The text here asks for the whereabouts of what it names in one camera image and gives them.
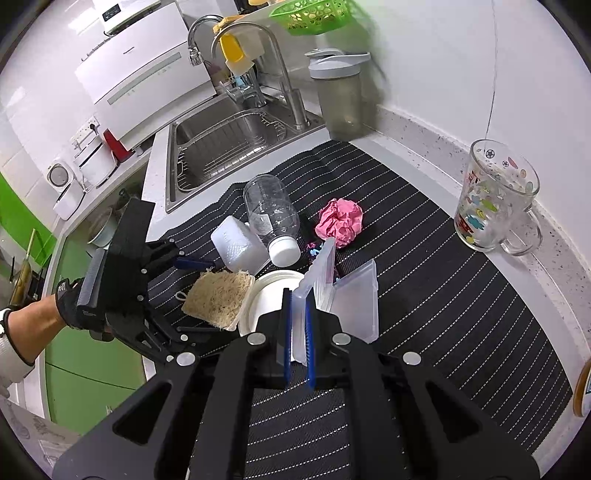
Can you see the person's left forearm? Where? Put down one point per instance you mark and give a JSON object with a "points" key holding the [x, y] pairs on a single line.
{"points": [[32, 330]]}

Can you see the white device round dial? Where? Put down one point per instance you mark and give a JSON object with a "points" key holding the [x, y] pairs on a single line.
{"points": [[62, 180]]}

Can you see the green plastic basket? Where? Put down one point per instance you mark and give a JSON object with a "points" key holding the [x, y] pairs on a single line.
{"points": [[309, 16]]}

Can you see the white plastic container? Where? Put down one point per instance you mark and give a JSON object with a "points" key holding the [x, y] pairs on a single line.
{"points": [[235, 247]]}

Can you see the white round lid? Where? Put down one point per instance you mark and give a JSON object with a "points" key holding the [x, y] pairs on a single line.
{"points": [[265, 295]]}

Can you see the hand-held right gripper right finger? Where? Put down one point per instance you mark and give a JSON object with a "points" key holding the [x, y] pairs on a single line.
{"points": [[310, 341]]}

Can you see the amber bottle white label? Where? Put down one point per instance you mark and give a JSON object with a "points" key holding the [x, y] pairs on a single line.
{"points": [[585, 392]]}

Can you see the green cabinet door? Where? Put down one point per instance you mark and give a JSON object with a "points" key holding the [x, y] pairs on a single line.
{"points": [[92, 369]]}

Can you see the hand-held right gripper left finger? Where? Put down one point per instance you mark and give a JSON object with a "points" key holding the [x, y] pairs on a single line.
{"points": [[287, 337]]}

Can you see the black box colourful shoe print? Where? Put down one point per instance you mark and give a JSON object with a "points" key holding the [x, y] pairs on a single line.
{"points": [[311, 249]]}

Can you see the tall chrome gooseneck faucet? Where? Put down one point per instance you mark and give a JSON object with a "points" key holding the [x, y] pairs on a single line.
{"points": [[286, 78]]}

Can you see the stainless steel sink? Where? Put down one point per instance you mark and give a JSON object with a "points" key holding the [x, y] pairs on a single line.
{"points": [[221, 147]]}

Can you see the white wall appliance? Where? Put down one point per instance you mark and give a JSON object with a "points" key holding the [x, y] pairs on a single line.
{"points": [[129, 16]]}

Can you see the white printed clothing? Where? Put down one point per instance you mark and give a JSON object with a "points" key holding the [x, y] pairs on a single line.
{"points": [[32, 429]]}

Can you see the glass mug colourful print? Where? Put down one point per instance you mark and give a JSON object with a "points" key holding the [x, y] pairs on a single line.
{"points": [[485, 207]]}

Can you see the person's left hand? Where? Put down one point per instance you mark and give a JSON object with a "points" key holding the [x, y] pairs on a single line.
{"points": [[69, 300]]}

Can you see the clear plastic bottle white cap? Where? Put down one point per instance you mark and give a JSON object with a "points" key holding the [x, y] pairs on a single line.
{"points": [[270, 212]]}

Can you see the grey bowl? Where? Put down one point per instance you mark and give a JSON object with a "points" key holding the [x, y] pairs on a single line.
{"points": [[104, 228]]}

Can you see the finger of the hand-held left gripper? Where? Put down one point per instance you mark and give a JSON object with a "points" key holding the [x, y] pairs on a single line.
{"points": [[194, 264], [161, 334]]}

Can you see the white wall socket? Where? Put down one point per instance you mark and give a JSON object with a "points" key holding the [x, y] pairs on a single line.
{"points": [[85, 131]]}

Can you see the yellow dish soap bottle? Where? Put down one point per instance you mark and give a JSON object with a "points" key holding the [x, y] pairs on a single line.
{"points": [[231, 48]]}

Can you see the chrome faucet with sprayer head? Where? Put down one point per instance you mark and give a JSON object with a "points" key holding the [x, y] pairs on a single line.
{"points": [[196, 32]]}

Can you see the beige loofah sponge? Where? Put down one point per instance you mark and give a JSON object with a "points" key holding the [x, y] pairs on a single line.
{"points": [[214, 297]]}

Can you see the grey shaker bottle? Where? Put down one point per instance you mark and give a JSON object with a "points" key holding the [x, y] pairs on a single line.
{"points": [[341, 97]]}

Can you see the dark bottle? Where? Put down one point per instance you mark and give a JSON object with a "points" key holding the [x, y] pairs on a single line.
{"points": [[21, 286]]}

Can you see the clear plastic hinged box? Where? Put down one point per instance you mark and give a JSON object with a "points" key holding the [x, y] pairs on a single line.
{"points": [[355, 300]]}

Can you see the pink paper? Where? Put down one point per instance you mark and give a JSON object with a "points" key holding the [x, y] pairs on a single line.
{"points": [[339, 221]]}

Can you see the white countertop dishwasher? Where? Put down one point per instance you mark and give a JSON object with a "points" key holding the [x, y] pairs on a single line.
{"points": [[138, 78]]}

